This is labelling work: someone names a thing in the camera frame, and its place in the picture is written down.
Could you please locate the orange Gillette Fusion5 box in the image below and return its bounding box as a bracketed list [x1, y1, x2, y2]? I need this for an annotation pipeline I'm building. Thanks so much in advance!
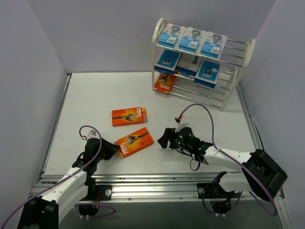
[116, 127, 154, 158]
[112, 107, 148, 127]
[153, 73, 176, 94]

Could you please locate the grey Harry's box blue razor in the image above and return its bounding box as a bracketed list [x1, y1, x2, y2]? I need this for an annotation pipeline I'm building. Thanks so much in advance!
[175, 53, 203, 76]

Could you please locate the clear Gillette blister pack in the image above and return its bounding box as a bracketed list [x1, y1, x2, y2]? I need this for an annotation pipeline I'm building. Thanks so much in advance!
[178, 27, 207, 53]
[157, 23, 186, 48]

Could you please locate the white Gillette Skinguard razor pack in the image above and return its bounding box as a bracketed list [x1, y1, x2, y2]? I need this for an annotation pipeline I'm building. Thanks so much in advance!
[200, 31, 227, 59]

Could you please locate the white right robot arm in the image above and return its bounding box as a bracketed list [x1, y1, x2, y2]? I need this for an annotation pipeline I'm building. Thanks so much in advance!
[157, 127, 288, 201]

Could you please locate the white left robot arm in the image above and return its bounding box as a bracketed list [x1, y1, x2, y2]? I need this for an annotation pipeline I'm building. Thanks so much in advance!
[18, 138, 120, 229]

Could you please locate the cream metal-rod shelf rack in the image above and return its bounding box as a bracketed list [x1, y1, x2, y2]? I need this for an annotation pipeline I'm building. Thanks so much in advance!
[151, 18, 255, 111]

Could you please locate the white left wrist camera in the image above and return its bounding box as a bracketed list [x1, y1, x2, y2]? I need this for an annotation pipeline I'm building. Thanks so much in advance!
[81, 130, 100, 141]

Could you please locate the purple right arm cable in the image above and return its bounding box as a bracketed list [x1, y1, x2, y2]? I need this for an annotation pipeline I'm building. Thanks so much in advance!
[175, 104, 278, 217]

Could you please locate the aluminium mounting rail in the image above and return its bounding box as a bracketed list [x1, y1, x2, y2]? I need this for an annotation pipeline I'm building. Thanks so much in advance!
[26, 171, 285, 206]

